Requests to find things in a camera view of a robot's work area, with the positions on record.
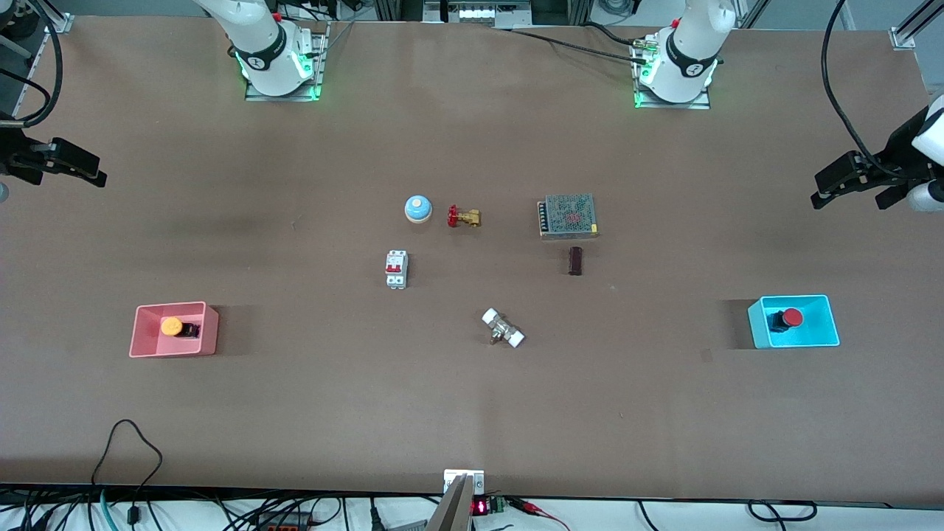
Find metal fitting white caps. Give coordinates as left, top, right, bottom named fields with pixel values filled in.
left=482, top=308, right=526, bottom=349

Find aluminium frame profile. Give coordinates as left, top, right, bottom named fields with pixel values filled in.
left=29, top=0, right=75, bottom=35
left=889, top=0, right=944, bottom=50

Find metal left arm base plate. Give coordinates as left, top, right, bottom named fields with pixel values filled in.
left=633, top=37, right=712, bottom=111

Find yellow push button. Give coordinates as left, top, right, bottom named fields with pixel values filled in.
left=160, top=316, right=202, bottom=340

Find pink plastic box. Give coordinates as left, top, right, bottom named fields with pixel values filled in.
left=129, top=301, right=220, bottom=358

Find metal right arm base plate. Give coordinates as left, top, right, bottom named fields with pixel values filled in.
left=245, top=22, right=327, bottom=103

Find red clip lead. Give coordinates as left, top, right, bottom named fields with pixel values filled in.
left=509, top=499, right=572, bottom=531

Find black looped cable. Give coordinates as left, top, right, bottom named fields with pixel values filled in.
left=91, top=419, right=164, bottom=526

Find black coiled cable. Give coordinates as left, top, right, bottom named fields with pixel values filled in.
left=747, top=500, right=818, bottom=522

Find metal mesh power supply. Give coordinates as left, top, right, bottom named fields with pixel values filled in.
left=537, top=193, right=600, bottom=240

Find black cable across table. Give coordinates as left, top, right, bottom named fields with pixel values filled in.
left=496, top=22, right=653, bottom=64

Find silver camera mount bracket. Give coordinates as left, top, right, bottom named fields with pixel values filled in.
left=443, top=469, right=486, bottom=496

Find cyan plastic box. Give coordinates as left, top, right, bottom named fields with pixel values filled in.
left=748, top=294, right=841, bottom=350

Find grey camera pole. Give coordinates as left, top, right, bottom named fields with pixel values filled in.
left=426, top=475, right=473, bottom=531

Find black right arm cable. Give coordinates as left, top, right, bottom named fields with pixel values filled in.
left=0, top=0, right=64, bottom=131

